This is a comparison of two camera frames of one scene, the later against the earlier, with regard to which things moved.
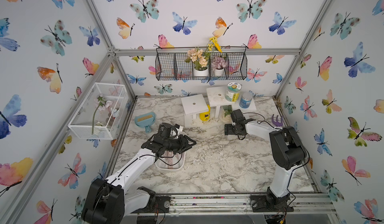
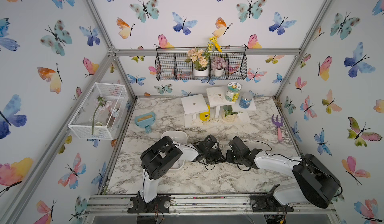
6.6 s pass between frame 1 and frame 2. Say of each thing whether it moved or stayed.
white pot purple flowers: stayed
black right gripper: moved
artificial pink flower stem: stayed
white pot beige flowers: stayed
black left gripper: moved
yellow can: stayed
